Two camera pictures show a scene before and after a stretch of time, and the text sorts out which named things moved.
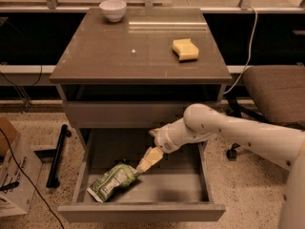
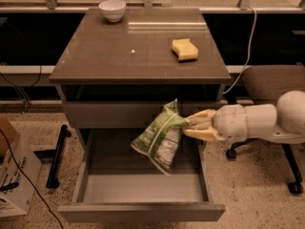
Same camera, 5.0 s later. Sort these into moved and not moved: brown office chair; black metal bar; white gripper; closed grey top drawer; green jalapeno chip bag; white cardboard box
Moved: white gripper; green jalapeno chip bag
Not moved: closed grey top drawer; white cardboard box; brown office chair; black metal bar
